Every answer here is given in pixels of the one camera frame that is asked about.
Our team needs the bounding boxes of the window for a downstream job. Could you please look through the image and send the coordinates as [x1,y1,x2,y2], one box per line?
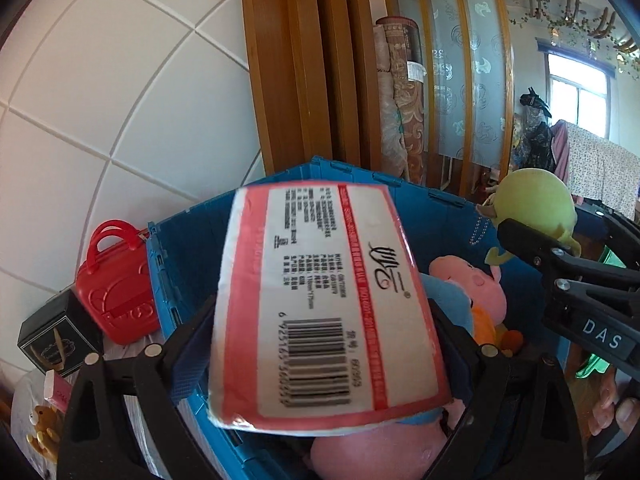
[537,40,618,141]

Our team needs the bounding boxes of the vine garland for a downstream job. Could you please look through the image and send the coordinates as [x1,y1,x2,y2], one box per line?
[507,0,640,68]

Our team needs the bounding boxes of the blue plastic crate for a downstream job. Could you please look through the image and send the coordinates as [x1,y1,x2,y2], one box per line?
[145,155,576,480]

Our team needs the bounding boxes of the large pink pig plush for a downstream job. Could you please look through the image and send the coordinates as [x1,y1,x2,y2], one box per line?
[310,400,468,480]

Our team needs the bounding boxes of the wooden wall frame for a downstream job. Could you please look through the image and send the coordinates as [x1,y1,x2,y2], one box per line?
[239,0,386,181]

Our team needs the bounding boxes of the brown bear plush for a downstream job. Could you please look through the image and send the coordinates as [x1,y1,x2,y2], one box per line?
[26,402,66,463]

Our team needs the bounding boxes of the frosted glass partition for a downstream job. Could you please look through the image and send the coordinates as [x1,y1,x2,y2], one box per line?
[392,0,516,196]

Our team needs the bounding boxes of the green plastic bag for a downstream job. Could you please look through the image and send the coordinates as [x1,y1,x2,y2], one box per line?
[575,245,626,381]

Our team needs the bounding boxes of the black gift box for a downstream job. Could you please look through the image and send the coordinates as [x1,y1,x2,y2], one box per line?
[18,290,105,378]

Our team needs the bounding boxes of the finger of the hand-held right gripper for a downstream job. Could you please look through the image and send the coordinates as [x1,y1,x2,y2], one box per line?
[496,217,640,294]
[597,210,640,261]

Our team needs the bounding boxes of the rolled patterned carpet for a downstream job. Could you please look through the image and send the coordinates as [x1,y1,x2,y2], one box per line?
[374,16,428,183]

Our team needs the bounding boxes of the small green plush toy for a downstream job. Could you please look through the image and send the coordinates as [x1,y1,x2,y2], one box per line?
[470,167,583,266]

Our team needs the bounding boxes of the red toy suitcase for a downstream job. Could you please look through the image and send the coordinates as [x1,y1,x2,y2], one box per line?
[75,219,163,346]

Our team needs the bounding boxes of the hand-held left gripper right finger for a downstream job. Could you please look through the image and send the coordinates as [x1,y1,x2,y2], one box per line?
[426,300,585,480]

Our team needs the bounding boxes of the pink tissue pack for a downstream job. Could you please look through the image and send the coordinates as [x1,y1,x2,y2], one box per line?
[42,370,76,411]
[206,182,453,433]

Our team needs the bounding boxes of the floral cloth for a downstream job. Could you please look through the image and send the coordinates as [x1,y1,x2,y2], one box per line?
[565,122,640,218]

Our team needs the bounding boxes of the person's right hand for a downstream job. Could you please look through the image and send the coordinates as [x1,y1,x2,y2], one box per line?
[588,372,640,439]

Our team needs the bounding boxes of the black hanging garment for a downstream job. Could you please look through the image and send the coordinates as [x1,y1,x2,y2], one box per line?
[517,87,558,176]

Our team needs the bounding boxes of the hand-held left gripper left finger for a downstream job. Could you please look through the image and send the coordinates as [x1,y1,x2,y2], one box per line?
[56,295,221,480]

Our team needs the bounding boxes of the pink hanging garment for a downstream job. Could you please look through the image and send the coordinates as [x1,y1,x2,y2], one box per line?
[552,120,573,183]

